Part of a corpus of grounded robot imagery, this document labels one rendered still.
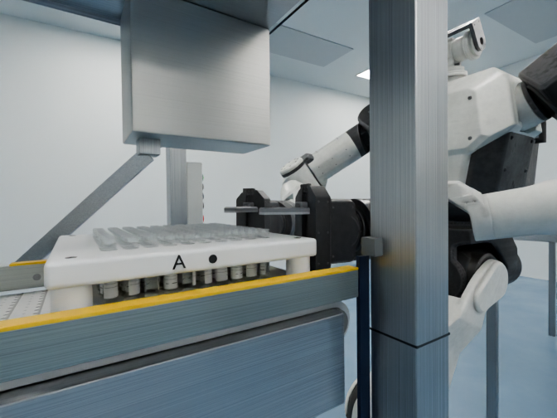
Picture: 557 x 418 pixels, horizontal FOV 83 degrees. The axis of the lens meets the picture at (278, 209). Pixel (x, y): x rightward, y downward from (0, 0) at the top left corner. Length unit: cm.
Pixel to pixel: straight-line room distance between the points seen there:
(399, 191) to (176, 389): 27
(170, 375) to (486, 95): 68
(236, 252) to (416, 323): 19
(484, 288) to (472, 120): 33
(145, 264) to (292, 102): 486
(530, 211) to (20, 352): 52
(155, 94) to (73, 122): 364
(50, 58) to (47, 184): 131
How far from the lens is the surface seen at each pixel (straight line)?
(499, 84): 76
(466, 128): 73
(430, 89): 38
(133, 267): 28
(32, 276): 53
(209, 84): 53
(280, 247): 33
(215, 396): 31
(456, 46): 87
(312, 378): 37
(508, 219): 51
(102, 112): 416
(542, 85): 73
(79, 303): 28
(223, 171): 434
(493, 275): 80
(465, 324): 75
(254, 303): 30
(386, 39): 40
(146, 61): 51
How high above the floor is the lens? 102
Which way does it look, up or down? 1 degrees down
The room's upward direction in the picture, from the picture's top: 1 degrees counter-clockwise
